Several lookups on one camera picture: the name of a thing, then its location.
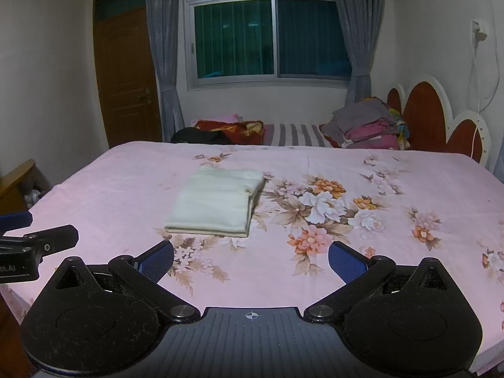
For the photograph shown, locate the right grey curtain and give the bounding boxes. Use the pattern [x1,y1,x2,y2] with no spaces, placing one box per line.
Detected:
[335,0,385,106]

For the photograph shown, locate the black garment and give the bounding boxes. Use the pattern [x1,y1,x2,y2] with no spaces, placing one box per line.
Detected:
[170,127,233,145]

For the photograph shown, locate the white charger cable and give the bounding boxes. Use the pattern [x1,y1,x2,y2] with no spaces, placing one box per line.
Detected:
[467,18,498,161]

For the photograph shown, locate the brown wooden door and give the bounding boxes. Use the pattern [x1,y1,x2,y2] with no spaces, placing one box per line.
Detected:
[93,0,162,148]

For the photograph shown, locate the left grey curtain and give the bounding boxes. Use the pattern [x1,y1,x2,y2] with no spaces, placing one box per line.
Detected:
[146,0,185,142]

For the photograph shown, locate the window with green glass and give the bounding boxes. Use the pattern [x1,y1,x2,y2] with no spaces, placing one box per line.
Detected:
[185,0,352,88]

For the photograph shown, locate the grey curtain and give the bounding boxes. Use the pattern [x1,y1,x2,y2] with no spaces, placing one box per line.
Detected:
[335,0,385,106]
[146,0,185,142]

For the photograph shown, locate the cream white cloth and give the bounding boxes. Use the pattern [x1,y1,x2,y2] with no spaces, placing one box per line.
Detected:
[164,166,264,238]

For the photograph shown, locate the red white headboard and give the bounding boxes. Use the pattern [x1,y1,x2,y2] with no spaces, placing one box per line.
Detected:
[386,75,491,166]

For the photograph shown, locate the stack of folded clothes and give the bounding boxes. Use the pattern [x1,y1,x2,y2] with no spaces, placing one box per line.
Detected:
[319,97,410,150]

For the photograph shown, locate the pink floral bed sheet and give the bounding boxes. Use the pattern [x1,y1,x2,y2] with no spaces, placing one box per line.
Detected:
[0,140,504,376]

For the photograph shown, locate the striped grey white pillow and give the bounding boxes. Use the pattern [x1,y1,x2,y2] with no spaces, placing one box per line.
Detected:
[263,123,332,148]

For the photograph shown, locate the wooden bedside cabinet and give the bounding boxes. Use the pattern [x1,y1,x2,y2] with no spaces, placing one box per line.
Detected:
[1,159,51,215]

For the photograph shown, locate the red orange blanket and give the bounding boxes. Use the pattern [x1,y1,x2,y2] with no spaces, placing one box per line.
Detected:
[193,114,265,145]

